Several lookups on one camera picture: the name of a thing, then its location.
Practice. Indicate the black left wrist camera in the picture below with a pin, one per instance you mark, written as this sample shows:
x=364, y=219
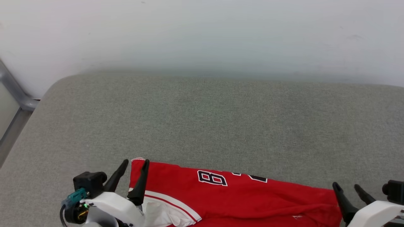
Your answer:
x=90, y=183

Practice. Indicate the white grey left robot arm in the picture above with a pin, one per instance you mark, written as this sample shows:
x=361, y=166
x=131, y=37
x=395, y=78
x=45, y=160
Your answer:
x=98, y=221

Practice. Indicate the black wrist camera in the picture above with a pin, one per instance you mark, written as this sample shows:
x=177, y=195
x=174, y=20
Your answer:
x=90, y=183
x=394, y=190

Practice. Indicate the grey metal frame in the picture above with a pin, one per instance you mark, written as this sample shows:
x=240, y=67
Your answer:
x=15, y=91

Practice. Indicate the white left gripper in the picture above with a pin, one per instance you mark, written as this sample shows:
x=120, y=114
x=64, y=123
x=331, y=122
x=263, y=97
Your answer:
x=116, y=205

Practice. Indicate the red basketball jersey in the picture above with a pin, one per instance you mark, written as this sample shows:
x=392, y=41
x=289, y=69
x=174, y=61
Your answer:
x=246, y=201

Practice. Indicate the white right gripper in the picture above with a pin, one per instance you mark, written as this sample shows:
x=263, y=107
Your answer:
x=378, y=211

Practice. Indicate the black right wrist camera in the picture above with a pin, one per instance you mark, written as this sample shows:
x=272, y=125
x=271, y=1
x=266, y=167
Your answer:
x=394, y=190

